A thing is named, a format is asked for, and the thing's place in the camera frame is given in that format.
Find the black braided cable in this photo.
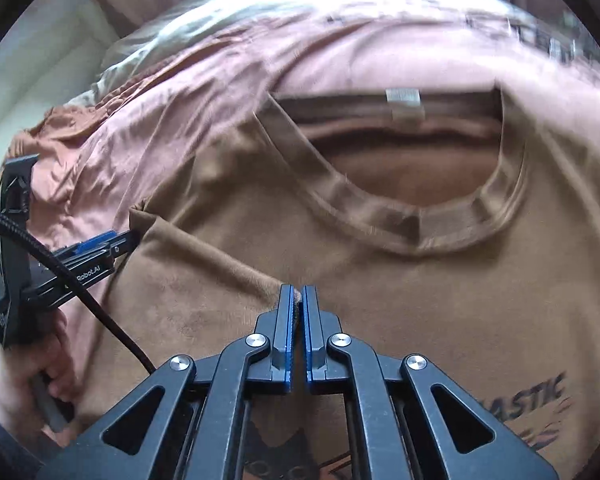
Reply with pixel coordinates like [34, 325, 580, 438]
[0, 202, 157, 376]

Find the rust orange bed cover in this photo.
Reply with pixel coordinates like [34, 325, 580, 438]
[8, 12, 600, 249]

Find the person's left hand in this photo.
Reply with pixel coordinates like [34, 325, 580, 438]
[0, 310, 76, 444]

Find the brown printed t-shirt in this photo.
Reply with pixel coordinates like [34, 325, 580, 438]
[104, 91, 600, 479]

